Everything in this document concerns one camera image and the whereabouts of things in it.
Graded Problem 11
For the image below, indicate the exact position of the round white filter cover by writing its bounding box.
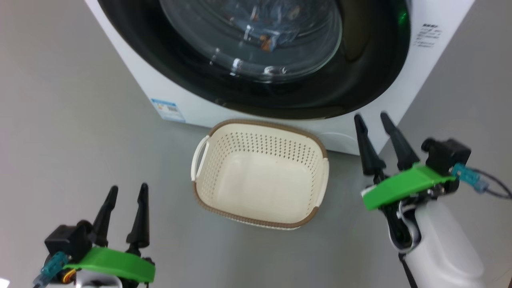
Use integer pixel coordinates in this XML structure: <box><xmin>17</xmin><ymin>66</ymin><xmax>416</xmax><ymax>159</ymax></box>
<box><xmin>320</xmin><ymin>132</ymin><xmax>358</xmax><ymax>155</ymax></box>

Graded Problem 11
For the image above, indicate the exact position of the blue energy label sticker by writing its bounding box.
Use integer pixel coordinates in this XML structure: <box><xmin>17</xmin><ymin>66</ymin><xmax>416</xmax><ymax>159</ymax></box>
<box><xmin>150</xmin><ymin>98</ymin><xmax>186</xmax><ymax>123</ymax></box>

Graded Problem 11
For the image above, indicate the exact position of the white front-load washing machine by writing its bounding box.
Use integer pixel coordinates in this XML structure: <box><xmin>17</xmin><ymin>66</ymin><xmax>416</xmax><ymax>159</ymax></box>
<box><xmin>84</xmin><ymin>0</ymin><xmax>476</xmax><ymax>156</ymax></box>

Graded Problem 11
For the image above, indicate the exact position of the left cable with teal connector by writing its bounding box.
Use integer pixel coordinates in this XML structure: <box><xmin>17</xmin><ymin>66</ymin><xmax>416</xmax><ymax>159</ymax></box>
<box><xmin>33</xmin><ymin>251</ymin><xmax>69</xmax><ymax>288</ymax></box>

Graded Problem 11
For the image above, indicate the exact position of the right cable with teal connector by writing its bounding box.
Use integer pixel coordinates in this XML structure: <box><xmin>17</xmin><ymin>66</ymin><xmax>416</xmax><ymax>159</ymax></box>
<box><xmin>452</xmin><ymin>162</ymin><xmax>512</xmax><ymax>200</ymax></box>

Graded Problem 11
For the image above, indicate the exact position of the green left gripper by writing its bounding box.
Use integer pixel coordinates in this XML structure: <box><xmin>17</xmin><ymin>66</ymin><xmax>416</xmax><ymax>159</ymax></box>
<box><xmin>64</xmin><ymin>183</ymin><xmax>156</xmax><ymax>284</ymax></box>

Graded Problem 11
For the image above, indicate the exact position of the cream perforated laundry basket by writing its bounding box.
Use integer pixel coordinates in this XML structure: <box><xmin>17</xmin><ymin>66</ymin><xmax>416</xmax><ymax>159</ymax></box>
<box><xmin>191</xmin><ymin>119</ymin><xmax>330</xmax><ymax>230</ymax></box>

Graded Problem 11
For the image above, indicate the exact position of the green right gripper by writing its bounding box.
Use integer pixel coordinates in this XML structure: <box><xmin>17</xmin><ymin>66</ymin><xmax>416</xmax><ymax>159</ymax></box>
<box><xmin>354</xmin><ymin>112</ymin><xmax>456</xmax><ymax>252</ymax></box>

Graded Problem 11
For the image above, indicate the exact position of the cable with teal connector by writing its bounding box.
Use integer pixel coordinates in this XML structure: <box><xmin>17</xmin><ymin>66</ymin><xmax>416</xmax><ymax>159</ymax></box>
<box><xmin>33</xmin><ymin>251</ymin><xmax>69</xmax><ymax>288</ymax></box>
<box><xmin>452</xmin><ymin>162</ymin><xmax>512</xmax><ymax>200</ymax></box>

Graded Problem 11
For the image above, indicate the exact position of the blue bear-print garment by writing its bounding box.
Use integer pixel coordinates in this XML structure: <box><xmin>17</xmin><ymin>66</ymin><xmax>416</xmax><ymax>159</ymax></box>
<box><xmin>228</xmin><ymin>0</ymin><xmax>280</xmax><ymax>52</ymax></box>
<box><xmin>264</xmin><ymin>0</ymin><xmax>308</xmax><ymax>45</ymax></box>

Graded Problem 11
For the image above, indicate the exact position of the washing machine glass door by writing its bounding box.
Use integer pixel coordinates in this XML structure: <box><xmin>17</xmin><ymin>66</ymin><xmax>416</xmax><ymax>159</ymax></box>
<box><xmin>97</xmin><ymin>0</ymin><xmax>412</xmax><ymax>120</ymax></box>

